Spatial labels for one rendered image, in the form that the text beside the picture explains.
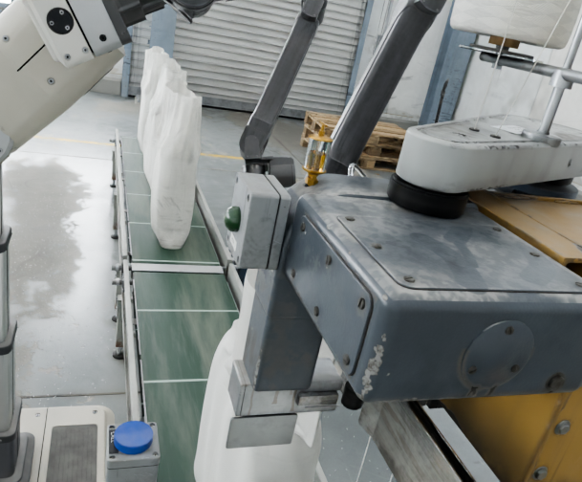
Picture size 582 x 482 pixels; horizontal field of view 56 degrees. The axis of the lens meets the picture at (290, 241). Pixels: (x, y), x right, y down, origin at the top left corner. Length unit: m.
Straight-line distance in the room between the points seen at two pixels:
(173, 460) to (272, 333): 0.96
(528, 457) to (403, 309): 0.37
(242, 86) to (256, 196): 7.77
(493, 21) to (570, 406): 0.49
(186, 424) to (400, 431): 1.05
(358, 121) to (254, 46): 7.39
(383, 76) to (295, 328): 0.46
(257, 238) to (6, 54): 0.61
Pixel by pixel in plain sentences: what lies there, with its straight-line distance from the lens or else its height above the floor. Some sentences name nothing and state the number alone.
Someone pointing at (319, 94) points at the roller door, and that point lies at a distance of 8.69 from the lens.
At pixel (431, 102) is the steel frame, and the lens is 9.56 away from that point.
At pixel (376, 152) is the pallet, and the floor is 0.21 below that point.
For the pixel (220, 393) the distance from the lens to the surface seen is 1.24.
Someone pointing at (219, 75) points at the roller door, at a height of 0.47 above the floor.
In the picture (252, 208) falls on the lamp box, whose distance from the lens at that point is 0.58.
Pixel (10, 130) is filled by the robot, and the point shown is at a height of 1.21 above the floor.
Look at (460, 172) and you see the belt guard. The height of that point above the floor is 1.39.
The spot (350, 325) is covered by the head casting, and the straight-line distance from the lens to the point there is 0.46.
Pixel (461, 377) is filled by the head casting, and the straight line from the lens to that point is 0.49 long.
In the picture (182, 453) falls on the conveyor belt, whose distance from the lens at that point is 1.61.
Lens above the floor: 1.51
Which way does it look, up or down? 22 degrees down
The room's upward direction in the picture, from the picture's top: 12 degrees clockwise
